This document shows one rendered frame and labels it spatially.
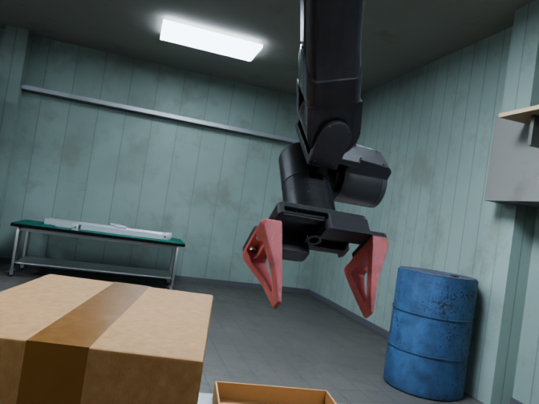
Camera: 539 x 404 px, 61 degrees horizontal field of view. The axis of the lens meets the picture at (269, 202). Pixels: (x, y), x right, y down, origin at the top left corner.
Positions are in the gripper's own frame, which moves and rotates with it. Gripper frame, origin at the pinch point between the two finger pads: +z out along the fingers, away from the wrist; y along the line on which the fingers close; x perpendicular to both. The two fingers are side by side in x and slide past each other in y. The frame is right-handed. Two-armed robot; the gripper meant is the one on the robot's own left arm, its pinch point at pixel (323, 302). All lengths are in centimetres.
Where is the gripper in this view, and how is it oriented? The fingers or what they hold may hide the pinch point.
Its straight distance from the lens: 45.7
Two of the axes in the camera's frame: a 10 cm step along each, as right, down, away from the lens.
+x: -3.4, 6.1, 7.2
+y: 9.4, 1.7, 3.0
